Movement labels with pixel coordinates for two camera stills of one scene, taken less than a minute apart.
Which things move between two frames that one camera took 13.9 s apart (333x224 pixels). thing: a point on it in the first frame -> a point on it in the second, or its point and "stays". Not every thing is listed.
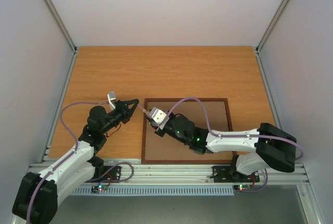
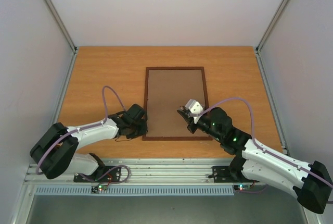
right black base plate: [225, 174] stays
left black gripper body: [115, 120] -> [138, 131]
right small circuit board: [241, 187] stays
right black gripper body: [156, 126] -> [190, 121]
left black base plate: [115, 174] stays
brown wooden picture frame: [158, 149] -> [167, 89]
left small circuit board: [99, 189] stays
